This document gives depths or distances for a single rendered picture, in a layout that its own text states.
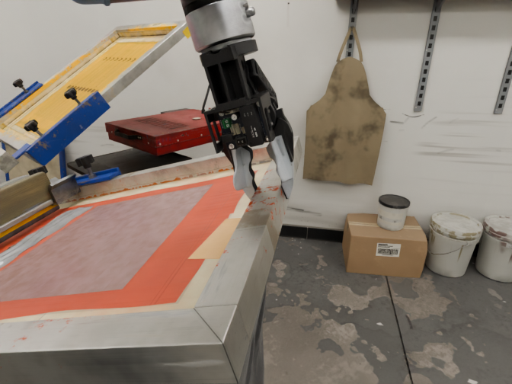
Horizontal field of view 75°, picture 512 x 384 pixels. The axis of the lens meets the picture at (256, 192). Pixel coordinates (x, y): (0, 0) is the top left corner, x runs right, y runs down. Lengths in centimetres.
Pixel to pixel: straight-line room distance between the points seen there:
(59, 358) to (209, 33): 34
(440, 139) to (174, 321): 246
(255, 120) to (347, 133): 207
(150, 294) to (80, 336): 10
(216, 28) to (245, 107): 9
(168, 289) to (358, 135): 216
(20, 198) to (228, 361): 72
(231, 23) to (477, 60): 228
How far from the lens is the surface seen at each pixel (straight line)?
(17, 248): 77
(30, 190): 91
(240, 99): 39
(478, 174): 279
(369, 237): 237
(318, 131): 244
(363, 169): 255
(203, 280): 38
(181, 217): 58
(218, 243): 44
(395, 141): 257
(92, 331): 32
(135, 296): 41
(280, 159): 44
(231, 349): 25
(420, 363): 206
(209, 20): 41
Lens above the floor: 145
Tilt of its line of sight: 23 degrees down
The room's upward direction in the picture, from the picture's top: straight up
